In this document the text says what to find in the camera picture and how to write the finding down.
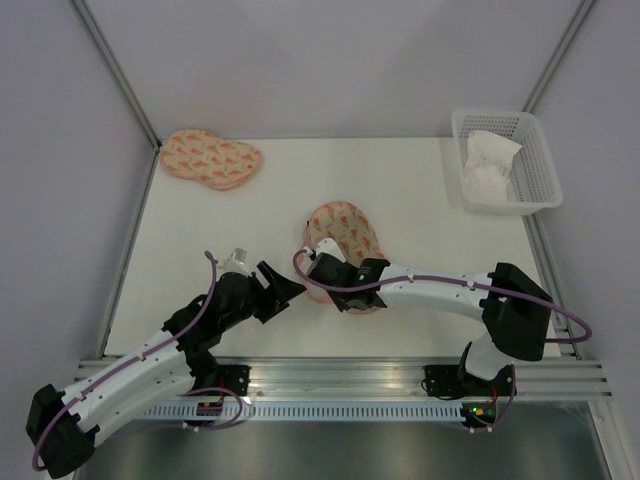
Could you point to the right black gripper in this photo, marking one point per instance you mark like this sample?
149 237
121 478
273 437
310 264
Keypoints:
340 304

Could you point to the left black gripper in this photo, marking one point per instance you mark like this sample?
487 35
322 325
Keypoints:
275 296

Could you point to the floral mesh laundry bag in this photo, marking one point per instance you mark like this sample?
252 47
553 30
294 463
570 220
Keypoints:
349 226

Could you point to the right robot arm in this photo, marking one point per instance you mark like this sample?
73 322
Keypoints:
512 308

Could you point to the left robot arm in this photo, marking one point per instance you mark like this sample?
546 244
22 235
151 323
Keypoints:
67 425

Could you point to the white bra in basket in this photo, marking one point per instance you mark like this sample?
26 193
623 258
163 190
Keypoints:
488 166

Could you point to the white perforated plastic basket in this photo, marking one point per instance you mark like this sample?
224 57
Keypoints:
534 183

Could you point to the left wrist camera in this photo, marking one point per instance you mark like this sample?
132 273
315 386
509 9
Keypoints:
236 262

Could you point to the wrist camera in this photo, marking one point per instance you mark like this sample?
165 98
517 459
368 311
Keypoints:
326 246
236 262

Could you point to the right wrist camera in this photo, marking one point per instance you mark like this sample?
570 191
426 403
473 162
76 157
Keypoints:
326 246

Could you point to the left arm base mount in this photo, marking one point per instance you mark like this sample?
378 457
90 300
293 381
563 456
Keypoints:
232 377

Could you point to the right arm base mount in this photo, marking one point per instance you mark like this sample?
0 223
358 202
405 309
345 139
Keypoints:
444 382

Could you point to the white slotted cable duct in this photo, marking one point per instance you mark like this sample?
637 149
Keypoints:
183 410

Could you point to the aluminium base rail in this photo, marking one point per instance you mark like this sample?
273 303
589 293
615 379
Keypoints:
351 378

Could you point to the left aluminium frame post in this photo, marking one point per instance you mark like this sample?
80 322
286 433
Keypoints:
96 35

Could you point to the aluminium frame post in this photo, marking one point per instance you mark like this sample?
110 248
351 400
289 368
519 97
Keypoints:
96 35
571 32

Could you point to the right aluminium frame post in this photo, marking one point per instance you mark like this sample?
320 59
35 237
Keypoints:
571 32

